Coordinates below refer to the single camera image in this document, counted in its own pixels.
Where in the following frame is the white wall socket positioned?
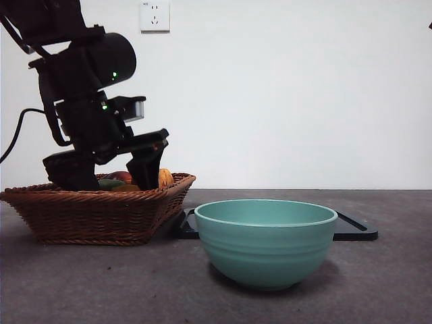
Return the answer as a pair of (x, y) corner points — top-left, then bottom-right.
(140, 1), (171, 34)

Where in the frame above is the brown wicker basket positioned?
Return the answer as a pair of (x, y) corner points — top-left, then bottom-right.
(0, 172), (197, 247)

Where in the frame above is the black rectangular tray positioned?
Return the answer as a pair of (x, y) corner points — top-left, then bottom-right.
(168, 208), (379, 242)

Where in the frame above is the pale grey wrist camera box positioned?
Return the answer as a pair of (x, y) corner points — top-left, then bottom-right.
(111, 95), (146, 123)

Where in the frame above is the dark red fruit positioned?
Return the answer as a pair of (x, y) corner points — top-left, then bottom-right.
(104, 171), (134, 183)

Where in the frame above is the green fruit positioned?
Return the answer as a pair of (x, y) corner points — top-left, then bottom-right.
(97, 178), (128, 190)

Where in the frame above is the red yellow apple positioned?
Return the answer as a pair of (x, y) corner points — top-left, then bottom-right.
(158, 168), (175, 188)

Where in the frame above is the teal ceramic bowl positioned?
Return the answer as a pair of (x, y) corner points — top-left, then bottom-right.
(194, 199), (339, 292)

